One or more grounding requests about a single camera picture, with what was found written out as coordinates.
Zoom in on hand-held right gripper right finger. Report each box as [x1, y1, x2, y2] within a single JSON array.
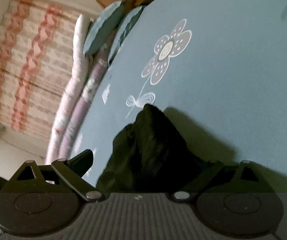
[[170, 159, 264, 202]]

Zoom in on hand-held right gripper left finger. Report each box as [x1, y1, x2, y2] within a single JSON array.
[[10, 149, 104, 202]]

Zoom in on black drawstring pants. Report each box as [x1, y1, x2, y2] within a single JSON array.
[[96, 104, 234, 193]]

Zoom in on pink floral quilt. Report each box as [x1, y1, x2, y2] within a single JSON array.
[[45, 14, 94, 164]]

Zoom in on patterned curtain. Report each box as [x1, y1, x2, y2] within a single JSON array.
[[0, 0, 84, 138]]

